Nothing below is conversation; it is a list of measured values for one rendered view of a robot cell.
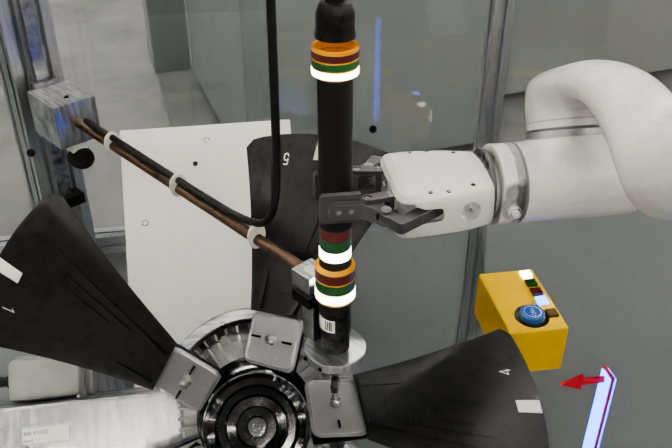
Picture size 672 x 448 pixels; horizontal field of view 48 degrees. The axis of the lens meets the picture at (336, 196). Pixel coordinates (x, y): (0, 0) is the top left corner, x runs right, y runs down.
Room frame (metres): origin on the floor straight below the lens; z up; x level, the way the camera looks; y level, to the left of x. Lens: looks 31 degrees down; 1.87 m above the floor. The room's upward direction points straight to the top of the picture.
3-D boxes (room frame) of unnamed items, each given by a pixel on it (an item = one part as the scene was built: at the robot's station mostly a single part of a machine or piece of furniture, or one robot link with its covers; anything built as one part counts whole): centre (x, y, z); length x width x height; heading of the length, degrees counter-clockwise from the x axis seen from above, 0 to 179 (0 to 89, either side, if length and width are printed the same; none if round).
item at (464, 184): (0.67, -0.11, 1.48); 0.11 x 0.10 x 0.07; 99
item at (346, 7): (0.65, 0.00, 1.48); 0.04 x 0.04 x 0.46
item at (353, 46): (0.65, 0.00, 1.62); 0.04 x 0.04 x 0.03
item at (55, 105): (1.10, 0.43, 1.36); 0.10 x 0.07 x 0.08; 44
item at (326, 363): (0.65, 0.01, 1.32); 0.09 x 0.07 x 0.10; 44
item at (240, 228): (0.87, 0.21, 1.36); 0.54 x 0.01 x 0.01; 44
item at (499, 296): (0.99, -0.31, 1.02); 0.16 x 0.10 x 0.11; 9
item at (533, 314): (0.95, -0.32, 1.08); 0.04 x 0.04 x 0.02
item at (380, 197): (0.63, -0.06, 1.48); 0.05 x 0.05 x 0.03; 69
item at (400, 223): (0.62, -0.08, 1.48); 0.08 x 0.06 x 0.01; 159
